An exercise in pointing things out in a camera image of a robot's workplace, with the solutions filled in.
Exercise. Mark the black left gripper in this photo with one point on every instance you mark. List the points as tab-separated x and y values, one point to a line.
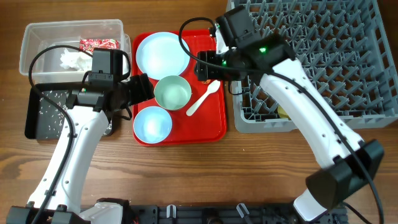
143	88

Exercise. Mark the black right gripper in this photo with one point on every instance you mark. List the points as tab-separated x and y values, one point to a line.
202	66

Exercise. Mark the white plastic spoon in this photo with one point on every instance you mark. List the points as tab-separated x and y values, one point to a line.
212	88

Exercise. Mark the green bowl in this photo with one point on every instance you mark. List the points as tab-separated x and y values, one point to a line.
172	92

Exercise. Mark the light blue small bowl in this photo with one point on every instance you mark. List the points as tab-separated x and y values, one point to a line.
152	125

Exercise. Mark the yellow plastic cup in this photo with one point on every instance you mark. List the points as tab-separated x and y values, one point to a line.
282	113

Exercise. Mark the white rice grains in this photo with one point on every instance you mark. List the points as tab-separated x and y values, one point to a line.
50	120

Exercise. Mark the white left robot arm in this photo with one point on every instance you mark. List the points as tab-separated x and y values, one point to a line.
90	106

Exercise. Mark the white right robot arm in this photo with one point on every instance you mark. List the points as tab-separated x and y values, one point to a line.
347	163

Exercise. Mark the black waste tray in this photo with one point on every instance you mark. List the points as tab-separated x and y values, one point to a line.
33	106

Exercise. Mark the grey dishwasher rack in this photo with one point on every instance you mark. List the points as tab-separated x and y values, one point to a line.
343	48

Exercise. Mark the light blue plate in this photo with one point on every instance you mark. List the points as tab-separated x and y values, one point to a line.
160	55

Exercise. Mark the crumpled white tissue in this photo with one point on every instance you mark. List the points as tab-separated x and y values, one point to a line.
76	60

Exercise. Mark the red snack wrapper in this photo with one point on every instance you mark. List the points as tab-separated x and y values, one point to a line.
89	45

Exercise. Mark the red serving tray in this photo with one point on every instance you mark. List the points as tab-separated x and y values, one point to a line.
208	123

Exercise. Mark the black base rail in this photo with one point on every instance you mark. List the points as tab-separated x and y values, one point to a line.
266	214

